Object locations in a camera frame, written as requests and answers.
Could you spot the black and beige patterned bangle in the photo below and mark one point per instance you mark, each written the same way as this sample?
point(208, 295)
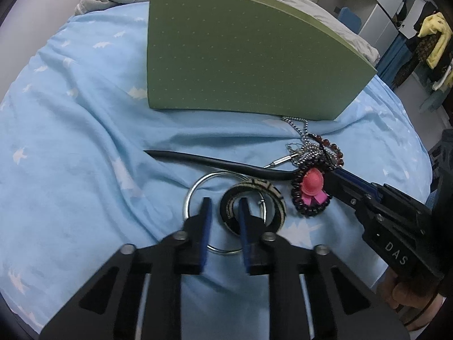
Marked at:
point(273, 194)

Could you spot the light blue printed bedsheet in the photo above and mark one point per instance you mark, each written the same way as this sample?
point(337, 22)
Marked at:
point(70, 148)

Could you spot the yellow garment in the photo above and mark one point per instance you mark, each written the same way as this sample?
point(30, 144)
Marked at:
point(435, 39)

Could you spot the pink doll ornament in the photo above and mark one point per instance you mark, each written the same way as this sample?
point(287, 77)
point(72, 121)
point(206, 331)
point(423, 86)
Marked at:
point(313, 183)

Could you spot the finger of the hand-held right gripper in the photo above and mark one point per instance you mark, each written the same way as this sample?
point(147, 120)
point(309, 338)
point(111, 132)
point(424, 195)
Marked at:
point(361, 186)
point(341, 189)

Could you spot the silver metal bangle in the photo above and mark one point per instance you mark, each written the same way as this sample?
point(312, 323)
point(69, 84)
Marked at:
point(187, 202)

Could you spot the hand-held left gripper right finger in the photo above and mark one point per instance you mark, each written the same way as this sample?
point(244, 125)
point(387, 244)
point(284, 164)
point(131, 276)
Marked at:
point(246, 241)

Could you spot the white cabinet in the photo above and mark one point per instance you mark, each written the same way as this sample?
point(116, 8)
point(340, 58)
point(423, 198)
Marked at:
point(375, 17)

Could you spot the blue chair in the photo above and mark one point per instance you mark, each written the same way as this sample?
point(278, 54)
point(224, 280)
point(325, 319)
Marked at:
point(348, 19)

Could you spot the green cardboard box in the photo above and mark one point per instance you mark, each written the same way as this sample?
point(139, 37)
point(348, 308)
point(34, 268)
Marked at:
point(247, 60)

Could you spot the person's right hand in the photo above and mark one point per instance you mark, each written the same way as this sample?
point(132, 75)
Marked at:
point(407, 301)

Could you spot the grey blanket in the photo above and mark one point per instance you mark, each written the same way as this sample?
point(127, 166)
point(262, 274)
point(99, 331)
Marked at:
point(106, 0)

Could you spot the blue curtain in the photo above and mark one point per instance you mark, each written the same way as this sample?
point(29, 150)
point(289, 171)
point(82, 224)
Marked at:
point(391, 60)

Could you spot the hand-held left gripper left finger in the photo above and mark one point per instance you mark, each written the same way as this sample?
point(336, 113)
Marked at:
point(206, 241)

